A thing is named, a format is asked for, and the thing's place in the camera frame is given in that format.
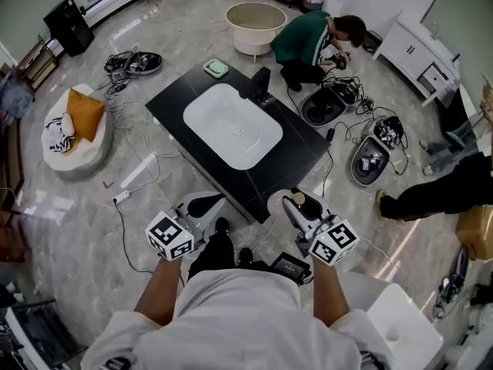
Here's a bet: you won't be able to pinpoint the open grey case with devices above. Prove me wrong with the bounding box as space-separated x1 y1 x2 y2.
349 115 406 188

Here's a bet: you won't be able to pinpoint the round white side table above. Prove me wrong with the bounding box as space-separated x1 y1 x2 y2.
224 2 288 63

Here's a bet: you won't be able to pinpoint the white inset sink basin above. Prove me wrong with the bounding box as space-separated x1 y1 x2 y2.
183 82 284 171

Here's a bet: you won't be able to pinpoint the open grey case, dark lining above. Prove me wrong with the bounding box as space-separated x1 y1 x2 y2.
300 76 365 129

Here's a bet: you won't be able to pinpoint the person's black shoe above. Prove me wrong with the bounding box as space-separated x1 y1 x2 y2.
214 217 232 239
237 246 254 268

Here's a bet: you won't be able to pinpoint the green soap dish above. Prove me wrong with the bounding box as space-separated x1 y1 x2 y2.
203 57 230 80

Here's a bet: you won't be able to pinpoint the dark oval tray with cables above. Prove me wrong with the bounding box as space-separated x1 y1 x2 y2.
104 49 164 81

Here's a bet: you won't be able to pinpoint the black waist display device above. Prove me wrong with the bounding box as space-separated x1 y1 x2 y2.
269 251 313 287

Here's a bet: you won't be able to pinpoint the person's black trousers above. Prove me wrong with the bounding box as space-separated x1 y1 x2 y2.
186 227 279 283

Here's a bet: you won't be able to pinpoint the person's left forearm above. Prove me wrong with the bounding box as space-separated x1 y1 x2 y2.
133 255 183 328

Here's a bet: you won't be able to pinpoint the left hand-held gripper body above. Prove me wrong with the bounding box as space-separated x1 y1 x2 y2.
145 205 212 262

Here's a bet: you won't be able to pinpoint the black sink countertop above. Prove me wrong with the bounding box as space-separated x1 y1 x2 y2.
145 60 332 225

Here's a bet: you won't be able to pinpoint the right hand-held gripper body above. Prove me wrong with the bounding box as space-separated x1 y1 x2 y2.
293 213 361 267

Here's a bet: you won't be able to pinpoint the orange cushion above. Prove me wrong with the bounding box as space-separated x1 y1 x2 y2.
65 87 106 143

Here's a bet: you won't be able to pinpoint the person's white shirt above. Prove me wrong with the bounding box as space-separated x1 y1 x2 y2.
80 267 398 370

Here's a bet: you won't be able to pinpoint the black power strip cable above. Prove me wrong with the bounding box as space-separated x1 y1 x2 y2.
114 201 156 275

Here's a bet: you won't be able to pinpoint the bundle of dark cables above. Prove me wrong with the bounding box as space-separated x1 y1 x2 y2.
432 246 471 320

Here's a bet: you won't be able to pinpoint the black basin faucet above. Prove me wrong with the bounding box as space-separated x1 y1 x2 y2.
238 66 273 106

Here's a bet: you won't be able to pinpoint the black speaker cabinet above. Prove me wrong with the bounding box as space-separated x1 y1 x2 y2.
42 0 96 58

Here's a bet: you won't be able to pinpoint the person's right forearm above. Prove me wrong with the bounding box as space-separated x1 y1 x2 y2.
310 258 352 328

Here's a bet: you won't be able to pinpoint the zebra striped cushion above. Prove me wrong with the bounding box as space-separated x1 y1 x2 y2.
45 113 76 154

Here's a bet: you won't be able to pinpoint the white round floor seat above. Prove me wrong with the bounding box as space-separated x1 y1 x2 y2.
41 82 114 181

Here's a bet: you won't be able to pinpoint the white drawer cabinet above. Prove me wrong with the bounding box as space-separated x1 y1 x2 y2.
371 11 461 108

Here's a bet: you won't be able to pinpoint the large cardboard box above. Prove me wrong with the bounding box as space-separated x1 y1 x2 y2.
455 204 493 262

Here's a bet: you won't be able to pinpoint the white freestanding washbasin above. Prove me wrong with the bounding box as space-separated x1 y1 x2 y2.
364 282 445 370

